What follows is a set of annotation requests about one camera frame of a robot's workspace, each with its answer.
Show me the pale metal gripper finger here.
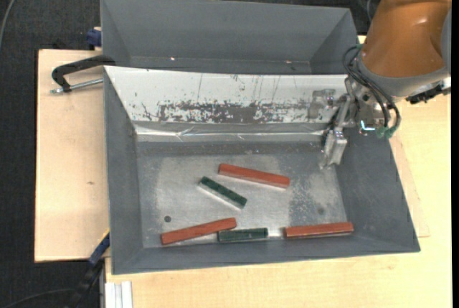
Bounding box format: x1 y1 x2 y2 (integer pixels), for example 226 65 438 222
330 136 349 167
319 129 339 171

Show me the grey metal bin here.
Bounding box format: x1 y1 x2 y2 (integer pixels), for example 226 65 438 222
99 0 421 276

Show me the red-brown flat block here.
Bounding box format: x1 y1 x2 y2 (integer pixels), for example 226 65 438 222
283 221 355 240
159 217 238 247
217 163 291 190

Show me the dark green flat block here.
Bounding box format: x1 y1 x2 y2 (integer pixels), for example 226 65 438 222
197 175 249 211
217 227 270 243

